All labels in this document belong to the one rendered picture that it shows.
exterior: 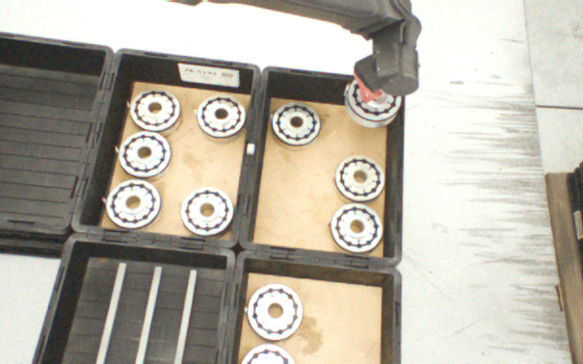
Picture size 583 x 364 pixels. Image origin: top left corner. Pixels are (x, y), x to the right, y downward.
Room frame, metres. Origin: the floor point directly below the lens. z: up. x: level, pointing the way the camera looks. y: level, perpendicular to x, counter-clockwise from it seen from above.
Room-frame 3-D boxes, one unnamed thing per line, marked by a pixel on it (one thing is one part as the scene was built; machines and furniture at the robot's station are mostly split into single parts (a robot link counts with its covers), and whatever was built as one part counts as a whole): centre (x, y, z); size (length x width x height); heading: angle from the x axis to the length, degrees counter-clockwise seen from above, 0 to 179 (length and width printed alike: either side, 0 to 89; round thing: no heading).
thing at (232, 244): (0.49, 0.23, 0.92); 0.40 x 0.30 x 0.02; 2
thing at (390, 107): (0.61, -0.14, 1.00); 0.10 x 0.10 x 0.01
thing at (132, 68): (0.49, 0.23, 0.87); 0.40 x 0.30 x 0.11; 2
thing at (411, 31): (0.60, -0.15, 1.18); 0.07 x 0.06 x 0.07; 4
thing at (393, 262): (0.50, -0.07, 0.92); 0.40 x 0.30 x 0.02; 2
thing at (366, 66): (0.61, -0.14, 1.12); 0.10 x 0.07 x 0.07; 129
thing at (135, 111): (0.59, 0.30, 0.86); 0.10 x 0.10 x 0.01
